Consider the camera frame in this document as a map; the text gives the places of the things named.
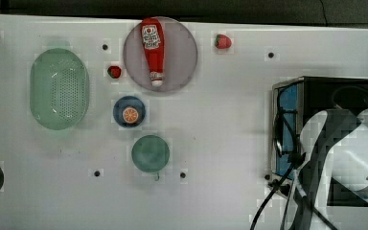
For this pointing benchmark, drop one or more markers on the light red strawberry toy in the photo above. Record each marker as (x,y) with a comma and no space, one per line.
(222,41)

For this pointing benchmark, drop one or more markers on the green mug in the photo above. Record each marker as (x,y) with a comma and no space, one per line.
(150,154)

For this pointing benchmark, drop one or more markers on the blue bowl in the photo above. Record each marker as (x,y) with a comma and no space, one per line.
(124,102)

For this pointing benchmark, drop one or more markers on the orange slice toy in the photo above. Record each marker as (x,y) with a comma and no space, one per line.
(130,115)

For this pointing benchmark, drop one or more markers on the grey round plate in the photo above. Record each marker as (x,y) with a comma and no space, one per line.
(180,56)

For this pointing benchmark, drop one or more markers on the dark red strawberry toy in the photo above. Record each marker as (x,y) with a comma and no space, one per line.
(114,71)

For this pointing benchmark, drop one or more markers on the red ketchup bottle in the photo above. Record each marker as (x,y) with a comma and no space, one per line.
(153,41)

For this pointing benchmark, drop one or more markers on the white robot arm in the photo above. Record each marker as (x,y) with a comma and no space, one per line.
(334,145)

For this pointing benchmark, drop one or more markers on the green perforated colander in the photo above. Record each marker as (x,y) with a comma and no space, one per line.
(59,87)

